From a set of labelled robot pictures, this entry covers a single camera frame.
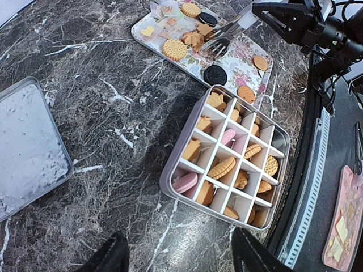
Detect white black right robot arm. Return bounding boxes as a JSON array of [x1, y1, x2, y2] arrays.
[[252, 1, 362, 95]]

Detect silver metal tongs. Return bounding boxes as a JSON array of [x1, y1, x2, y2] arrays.
[[200, 1, 259, 60]]

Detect brown flower cookie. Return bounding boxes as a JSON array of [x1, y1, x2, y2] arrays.
[[234, 170, 249, 190]]

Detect silver divided cookie tin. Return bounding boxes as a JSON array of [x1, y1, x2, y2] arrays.
[[159, 85, 290, 231]]

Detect orange cookie bottom row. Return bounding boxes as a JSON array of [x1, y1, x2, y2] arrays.
[[223, 206, 239, 220]]

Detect tan oval biscuit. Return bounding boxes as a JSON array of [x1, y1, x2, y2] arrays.
[[244, 143, 261, 160]]

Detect white slotted cable duct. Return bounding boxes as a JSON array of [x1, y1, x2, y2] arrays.
[[278, 108, 330, 269]]

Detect pink round cookie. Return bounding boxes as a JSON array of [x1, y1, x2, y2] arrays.
[[221, 129, 236, 146]]

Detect orange cookie column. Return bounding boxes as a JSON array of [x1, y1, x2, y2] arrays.
[[230, 109, 242, 124]]

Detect black chocolate sandwich cookie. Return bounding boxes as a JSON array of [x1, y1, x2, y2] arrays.
[[203, 65, 227, 86]]

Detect orange maple leaf cookie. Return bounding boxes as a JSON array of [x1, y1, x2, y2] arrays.
[[196, 23, 213, 37]]

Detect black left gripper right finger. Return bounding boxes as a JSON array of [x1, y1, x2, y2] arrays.
[[231, 228, 293, 272]]

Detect large tan biscuit bottom row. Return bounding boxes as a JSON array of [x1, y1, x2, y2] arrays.
[[264, 155, 278, 176]]

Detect orange swirl cookie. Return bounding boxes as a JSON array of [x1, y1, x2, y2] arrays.
[[181, 31, 204, 46]]

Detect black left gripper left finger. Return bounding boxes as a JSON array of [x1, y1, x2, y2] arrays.
[[76, 231, 129, 272]]

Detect floral cookie tray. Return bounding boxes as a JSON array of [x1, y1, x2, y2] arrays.
[[131, 1, 273, 108]]

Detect silver tin lid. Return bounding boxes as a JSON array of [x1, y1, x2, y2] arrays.
[[1, 76, 73, 221]]

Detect tan sandwich biscuit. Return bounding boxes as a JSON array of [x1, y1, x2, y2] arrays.
[[162, 39, 188, 61], [181, 2, 201, 18]]

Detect round orange cookie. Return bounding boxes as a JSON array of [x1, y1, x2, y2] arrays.
[[251, 123, 260, 138], [253, 56, 268, 71]]

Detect orange chip cookie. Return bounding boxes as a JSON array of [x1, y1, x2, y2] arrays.
[[237, 86, 256, 104]]

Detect pink tray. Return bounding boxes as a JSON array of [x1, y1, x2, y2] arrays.
[[322, 165, 362, 271]]

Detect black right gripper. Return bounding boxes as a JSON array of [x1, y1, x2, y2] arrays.
[[252, 2, 325, 54]]

